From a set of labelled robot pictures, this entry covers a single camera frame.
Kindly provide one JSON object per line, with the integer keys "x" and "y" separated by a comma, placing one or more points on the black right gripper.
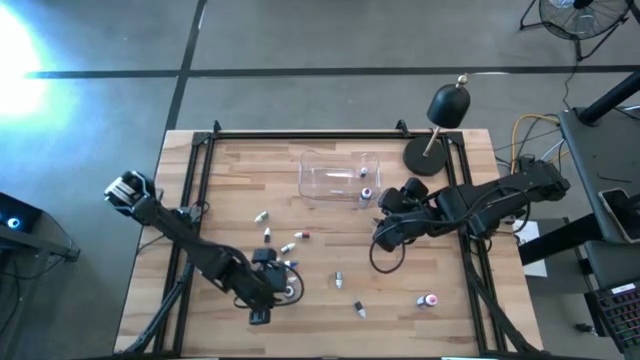
{"x": 419, "y": 189}

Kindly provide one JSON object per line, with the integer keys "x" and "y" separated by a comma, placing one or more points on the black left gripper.
{"x": 264, "y": 256}

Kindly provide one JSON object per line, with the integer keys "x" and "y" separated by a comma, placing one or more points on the large black food coloring bottle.
{"x": 289, "y": 292}

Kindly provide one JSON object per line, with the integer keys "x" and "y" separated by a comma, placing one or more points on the large blue food coloring bottle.
{"x": 291, "y": 263}

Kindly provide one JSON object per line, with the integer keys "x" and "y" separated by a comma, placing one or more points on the small dark red dropper bottle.
{"x": 302, "y": 234}

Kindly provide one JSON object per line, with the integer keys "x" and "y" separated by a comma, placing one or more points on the small black dropper bottle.
{"x": 267, "y": 235}

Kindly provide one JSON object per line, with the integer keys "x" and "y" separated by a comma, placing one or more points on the clear plastic bin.
{"x": 325, "y": 180}

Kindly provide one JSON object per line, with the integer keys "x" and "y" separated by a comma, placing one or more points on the small teal-label dropper bottle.
{"x": 359, "y": 309}

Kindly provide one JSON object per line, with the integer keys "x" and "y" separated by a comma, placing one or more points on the small yellow-green dropper bottle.
{"x": 261, "y": 217}

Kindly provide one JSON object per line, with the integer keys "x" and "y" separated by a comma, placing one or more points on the large violet food coloring bottle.
{"x": 426, "y": 301}

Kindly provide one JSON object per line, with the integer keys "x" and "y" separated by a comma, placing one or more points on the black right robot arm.
{"x": 500, "y": 200}

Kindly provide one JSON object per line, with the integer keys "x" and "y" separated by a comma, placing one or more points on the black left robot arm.
{"x": 190, "y": 240}

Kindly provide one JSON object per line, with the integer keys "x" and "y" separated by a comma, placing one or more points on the black desk lamp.
{"x": 447, "y": 105}

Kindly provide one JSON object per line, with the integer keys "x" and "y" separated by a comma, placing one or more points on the white paper sheet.
{"x": 535, "y": 260}

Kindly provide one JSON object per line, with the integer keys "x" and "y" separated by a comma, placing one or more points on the black desk beam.
{"x": 555, "y": 245}

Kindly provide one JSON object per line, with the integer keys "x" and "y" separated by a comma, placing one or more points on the grey side desk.
{"x": 590, "y": 150}

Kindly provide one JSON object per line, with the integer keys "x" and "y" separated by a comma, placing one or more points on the black pen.
{"x": 615, "y": 178}

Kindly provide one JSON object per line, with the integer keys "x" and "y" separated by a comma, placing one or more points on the small black floor object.
{"x": 585, "y": 329}

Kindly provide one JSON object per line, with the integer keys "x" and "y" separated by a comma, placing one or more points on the black tablet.
{"x": 622, "y": 212}

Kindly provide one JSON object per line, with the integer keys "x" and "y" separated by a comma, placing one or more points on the grey side stand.
{"x": 50, "y": 245}

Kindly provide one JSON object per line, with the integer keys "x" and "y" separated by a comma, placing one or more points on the black slanted pole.
{"x": 610, "y": 97}

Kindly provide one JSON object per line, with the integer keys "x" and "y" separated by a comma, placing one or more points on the backlit keyboard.
{"x": 617, "y": 315}

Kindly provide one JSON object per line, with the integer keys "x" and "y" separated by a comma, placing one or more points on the black floor fan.
{"x": 582, "y": 20}

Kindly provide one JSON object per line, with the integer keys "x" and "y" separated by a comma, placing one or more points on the black box blue light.
{"x": 20, "y": 215}

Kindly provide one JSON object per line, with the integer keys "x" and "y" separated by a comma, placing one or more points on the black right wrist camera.
{"x": 397, "y": 204}

